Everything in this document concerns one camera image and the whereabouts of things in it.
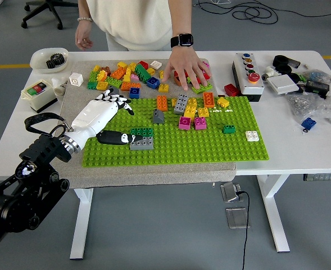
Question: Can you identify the black power cord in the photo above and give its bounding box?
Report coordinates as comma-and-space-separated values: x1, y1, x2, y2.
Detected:
235, 190, 252, 270

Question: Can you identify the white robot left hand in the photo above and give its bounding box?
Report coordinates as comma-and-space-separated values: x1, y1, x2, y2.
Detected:
69, 88, 137, 152

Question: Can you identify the flat-lying grey long brick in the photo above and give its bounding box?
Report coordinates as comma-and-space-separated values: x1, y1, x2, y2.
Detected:
129, 136, 155, 151

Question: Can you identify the black office chair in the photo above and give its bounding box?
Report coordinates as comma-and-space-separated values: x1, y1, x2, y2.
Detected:
21, 0, 84, 30

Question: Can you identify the silver floor plate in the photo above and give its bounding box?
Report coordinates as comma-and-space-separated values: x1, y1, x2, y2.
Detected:
225, 207, 250, 230

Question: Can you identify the white red-green switch box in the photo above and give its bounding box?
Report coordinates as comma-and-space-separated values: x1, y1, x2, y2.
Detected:
21, 79, 58, 114

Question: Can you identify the orange long brick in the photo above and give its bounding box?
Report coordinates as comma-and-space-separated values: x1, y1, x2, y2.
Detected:
203, 92, 216, 109
121, 81, 142, 92
156, 94, 169, 112

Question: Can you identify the person's left hand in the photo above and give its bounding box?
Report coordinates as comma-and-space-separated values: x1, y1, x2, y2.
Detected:
162, 46, 212, 91

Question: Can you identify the white switch plate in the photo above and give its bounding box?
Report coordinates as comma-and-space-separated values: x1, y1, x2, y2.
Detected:
266, 75, 300, 96

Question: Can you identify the black wristwatch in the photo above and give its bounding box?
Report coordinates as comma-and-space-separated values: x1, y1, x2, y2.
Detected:
170, 33, 194, 49

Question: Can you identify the grey table control panel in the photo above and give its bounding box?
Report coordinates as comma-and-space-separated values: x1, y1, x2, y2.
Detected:
303, 173, 331, 181

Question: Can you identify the person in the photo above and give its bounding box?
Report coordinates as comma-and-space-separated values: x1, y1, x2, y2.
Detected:
75, 0, 212, 91

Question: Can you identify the white cube brick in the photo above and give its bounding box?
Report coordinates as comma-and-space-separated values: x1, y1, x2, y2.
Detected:
69, 72, 84, 86

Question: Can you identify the clear bag with blue part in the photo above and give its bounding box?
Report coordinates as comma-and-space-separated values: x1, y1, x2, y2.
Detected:
301, 69, 331, 85

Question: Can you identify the black floor cable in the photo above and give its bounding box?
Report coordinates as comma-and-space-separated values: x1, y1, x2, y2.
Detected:
196, 0, 331, 21

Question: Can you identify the silver floor socket box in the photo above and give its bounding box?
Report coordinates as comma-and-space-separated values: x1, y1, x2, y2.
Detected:
220, 182, 242, 203

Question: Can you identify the tilted grey long brick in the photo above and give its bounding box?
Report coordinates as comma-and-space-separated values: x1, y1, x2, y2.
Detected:
173, 93, 190, 115

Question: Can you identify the lime green long brick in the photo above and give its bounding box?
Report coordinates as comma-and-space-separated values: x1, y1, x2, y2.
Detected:
192, 82, 214, 95

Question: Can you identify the black gear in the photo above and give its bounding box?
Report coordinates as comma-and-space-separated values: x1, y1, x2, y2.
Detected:
46, 53, 68, 69

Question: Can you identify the green toy baseplate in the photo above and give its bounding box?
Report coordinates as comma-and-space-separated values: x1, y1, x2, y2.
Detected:
81, 95, 270, 169

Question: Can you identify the white bowl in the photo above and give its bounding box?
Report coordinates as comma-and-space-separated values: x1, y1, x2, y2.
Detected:
29, 47, 70, 74

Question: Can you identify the dark green long brick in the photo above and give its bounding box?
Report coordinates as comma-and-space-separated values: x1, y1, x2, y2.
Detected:
130, 127, 154, 138

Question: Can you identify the person's right hand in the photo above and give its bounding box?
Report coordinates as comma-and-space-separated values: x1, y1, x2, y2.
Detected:
75, 20, 94, 51

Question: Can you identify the white table leg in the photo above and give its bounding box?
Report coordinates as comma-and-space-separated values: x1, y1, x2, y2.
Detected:
256, 174, 291, 253
69, 187, 94, 260

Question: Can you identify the extra long green brick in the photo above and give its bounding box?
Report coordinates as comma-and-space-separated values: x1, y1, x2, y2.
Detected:
134, 64, 152, 84

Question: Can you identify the white tube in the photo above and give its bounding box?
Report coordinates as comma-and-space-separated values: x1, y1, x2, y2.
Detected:
51, 77, 70, 96

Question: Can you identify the magenta square brick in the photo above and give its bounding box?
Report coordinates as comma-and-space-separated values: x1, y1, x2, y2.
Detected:
178, 116, 192, 131

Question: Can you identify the black power adapter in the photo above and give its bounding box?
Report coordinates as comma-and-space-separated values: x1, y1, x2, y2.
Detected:
305, 80, 330, 100

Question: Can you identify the black strap roll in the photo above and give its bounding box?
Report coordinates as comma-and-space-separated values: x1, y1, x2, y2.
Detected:
272, 55, 301, 75

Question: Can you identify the grey-brown mat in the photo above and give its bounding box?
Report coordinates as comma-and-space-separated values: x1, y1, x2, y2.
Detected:
57, 58, 237, 188

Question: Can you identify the push-button control box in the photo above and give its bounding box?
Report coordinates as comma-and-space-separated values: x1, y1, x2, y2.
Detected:
232, 52, 265, 102

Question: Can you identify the white plastic fitting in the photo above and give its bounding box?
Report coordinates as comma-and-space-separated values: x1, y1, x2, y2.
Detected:
261, 66, 281, 82

